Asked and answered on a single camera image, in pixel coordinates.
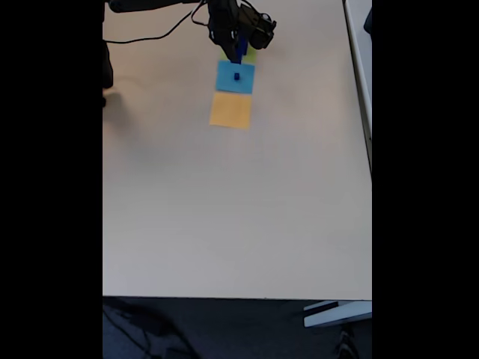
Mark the large blue cube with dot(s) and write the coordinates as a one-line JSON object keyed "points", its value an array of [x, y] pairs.
{"points": [[244, 46]]}

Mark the green paper square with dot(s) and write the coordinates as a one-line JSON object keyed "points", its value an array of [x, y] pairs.
{"points": [[251, 57]]}

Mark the light blue paper square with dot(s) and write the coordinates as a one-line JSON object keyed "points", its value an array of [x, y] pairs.
{"points": [[245, 84]]}

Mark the orange paper square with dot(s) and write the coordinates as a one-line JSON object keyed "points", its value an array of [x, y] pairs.
{"points": [[230, 112]]}

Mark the white adjacent table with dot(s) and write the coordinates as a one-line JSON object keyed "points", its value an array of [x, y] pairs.
{"points": [[359, 56]]}

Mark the dark object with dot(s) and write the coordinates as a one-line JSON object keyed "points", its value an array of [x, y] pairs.
{"points": [[368, 20]]}

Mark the white table foot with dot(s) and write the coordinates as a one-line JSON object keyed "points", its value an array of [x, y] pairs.
{"points": [[337, 316]]}

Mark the black camera box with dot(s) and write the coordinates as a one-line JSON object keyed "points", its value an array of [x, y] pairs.
{"points": [[260, 30]]}

